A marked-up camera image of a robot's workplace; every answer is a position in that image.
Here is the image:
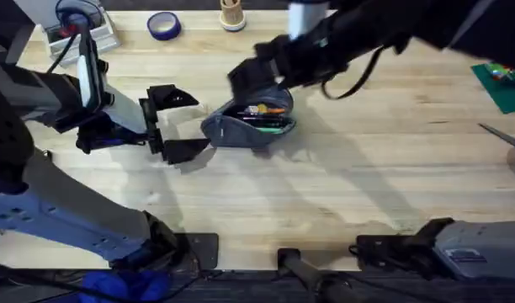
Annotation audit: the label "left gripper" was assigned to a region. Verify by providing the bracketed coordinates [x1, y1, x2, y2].
[50, 75, 211, 166]

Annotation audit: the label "grey-blue zip bag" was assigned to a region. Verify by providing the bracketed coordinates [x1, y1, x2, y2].
[199, 86, 298, 150]

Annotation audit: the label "tan cylindrical holder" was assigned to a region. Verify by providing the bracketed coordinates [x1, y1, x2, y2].
[219, 0, 247, 33]

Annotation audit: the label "right wrist upright plate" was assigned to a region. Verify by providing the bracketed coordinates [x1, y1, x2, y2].
[288, 1, 331, 41]

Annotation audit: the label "wrist upright plate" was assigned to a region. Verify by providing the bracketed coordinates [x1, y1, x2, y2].
[75, 33, 105, 113]
[288, 1, 331, 41]

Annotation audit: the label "blue tape roll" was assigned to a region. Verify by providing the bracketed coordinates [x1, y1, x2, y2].
[146, 11, 183, 42]

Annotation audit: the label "left wrist upright plate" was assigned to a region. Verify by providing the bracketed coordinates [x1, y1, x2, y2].
[75, 33, 105, 113]

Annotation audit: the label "blue fabric bundle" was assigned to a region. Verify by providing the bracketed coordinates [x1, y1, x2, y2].
[77, 270, 171, 303]

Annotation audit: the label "black stand pole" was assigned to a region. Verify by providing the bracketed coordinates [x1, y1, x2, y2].
[277, 247, 359, 303]

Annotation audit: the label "green board with blocks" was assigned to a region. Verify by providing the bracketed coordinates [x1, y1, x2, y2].
[470, 61, 515, 115]

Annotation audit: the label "scissors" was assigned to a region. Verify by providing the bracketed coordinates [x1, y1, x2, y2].
[477, 122, 515, 149]

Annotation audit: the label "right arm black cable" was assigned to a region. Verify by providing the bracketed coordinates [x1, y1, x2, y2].
[320, 45, 387, 101]

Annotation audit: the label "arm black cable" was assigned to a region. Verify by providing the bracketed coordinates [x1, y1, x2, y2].
[45, 31, 82, 75]
[320, 45, 387, 101]

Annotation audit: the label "pale box with cables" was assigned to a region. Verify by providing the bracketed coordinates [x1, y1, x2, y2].
[40, 0, 121, 67]

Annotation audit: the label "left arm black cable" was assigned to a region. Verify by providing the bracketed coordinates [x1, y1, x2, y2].
[45, 31, 82, 75]

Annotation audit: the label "black rail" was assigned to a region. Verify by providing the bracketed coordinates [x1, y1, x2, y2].
[0, 233, 515, 303]

